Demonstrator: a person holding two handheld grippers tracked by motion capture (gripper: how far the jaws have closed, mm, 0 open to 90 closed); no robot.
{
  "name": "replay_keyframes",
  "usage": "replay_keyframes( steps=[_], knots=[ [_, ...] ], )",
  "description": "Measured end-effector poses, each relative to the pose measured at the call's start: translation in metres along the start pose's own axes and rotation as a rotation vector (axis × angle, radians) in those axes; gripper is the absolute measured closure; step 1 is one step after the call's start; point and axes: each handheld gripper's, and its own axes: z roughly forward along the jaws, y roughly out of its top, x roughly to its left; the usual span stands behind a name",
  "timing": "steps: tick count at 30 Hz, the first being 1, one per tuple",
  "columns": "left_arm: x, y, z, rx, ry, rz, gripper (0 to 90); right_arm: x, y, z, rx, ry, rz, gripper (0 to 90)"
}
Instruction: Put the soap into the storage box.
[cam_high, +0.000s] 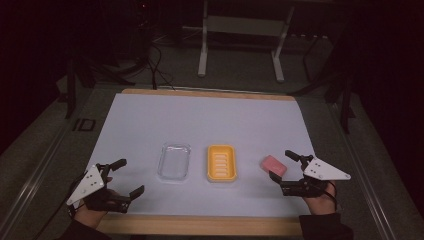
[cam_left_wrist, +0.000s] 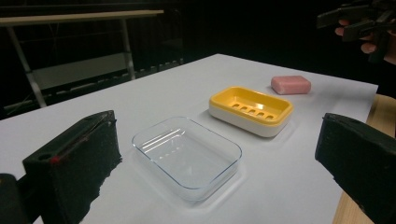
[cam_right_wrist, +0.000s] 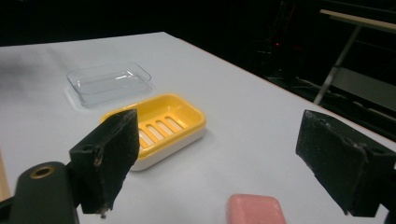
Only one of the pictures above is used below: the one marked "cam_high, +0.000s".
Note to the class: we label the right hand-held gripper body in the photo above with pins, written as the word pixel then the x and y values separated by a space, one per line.
pixel 325 171

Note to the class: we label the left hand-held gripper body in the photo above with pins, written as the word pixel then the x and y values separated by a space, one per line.
pixel 87 186

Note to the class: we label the pink soap bar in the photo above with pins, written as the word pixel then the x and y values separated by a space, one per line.
pixel 273 164

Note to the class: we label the person's left hand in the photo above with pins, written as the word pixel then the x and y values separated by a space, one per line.
pixel 89 217

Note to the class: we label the person's right hand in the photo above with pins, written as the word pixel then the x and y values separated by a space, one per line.
pixel 321 204

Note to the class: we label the clear plastic soap dish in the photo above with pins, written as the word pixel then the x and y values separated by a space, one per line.
pixel 174 161

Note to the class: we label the yellow soap dish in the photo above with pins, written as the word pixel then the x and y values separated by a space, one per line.
pixel 221 163

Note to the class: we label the black tripod stand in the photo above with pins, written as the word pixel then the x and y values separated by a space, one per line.
pixel 345 100
pixel 70 86

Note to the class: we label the white table mat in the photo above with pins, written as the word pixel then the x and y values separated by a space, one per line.
pixel 200 116

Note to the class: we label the white metal stand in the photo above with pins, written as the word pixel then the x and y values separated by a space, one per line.
pixel 245 26

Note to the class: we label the metal floor rail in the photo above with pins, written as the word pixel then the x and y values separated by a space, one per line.
pixel 365 180
pixel 36 170

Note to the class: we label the black rectangular floor bracket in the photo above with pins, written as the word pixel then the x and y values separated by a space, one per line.
pixel 84 124

